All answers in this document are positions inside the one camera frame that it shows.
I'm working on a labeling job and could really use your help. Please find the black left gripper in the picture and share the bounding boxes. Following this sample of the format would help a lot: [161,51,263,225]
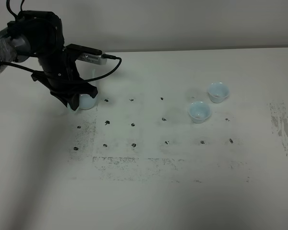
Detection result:
[31,71,98,110]

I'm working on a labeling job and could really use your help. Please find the light blue porcelain teapot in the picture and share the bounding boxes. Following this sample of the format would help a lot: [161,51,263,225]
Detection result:
[67,94,98,114]

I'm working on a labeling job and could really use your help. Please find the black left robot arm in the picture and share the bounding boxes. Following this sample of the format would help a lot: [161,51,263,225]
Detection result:
[0,11,102,111]

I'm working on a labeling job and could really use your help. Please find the near light blue teacup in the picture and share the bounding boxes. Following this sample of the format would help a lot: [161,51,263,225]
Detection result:
[188,101,212,124]

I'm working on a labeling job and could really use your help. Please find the light blue teacup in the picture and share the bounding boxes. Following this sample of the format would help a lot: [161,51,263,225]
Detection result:
[188,101,212,124]
[207,82,229,104]

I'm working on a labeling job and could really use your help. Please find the far light blue teacup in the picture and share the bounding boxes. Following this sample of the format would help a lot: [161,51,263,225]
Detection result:
[207,82,229,104]

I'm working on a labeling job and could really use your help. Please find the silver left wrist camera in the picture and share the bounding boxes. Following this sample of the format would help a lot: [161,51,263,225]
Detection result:
[65,44,107,65]

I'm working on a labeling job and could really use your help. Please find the black left camera cable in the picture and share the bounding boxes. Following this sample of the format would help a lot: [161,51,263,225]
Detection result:
[0,0,122,84]

